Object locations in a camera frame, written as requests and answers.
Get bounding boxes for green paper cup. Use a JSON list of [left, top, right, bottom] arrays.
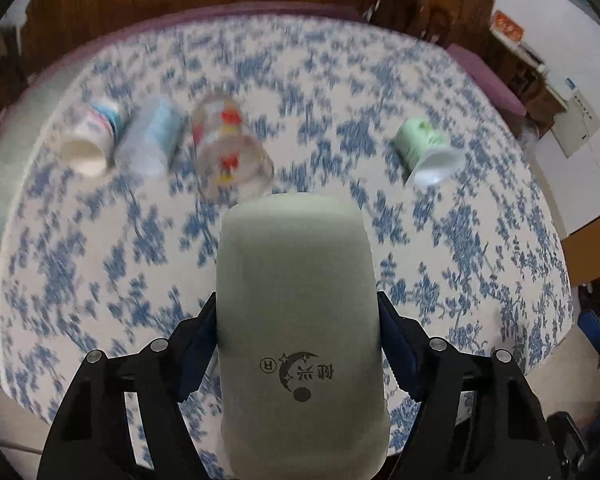
[[395, 117, 467, 188]]

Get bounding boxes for clear printed glass cup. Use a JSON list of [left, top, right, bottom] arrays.
[[189, 91, 276, 202]]

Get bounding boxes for white striped paper cup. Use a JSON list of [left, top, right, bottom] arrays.
[[60, 98, 127, 177]]

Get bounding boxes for light blue plastic cup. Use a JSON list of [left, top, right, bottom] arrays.
[[114, 96, 185, 178]]

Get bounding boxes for red box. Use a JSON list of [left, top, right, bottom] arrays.
[[494, 10, 524, 43]]

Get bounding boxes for white cabinet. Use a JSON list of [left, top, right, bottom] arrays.
[[530, 72, 600, 158]]

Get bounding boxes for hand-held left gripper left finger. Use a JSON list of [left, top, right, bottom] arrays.
[[36, 291, 224, 480]]

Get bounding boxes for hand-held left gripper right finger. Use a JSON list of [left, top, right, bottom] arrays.
[[376, 290, 566, 480]]

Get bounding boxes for blue floral bed sheet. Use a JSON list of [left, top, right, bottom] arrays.
[[0, 12, 576, 457]]

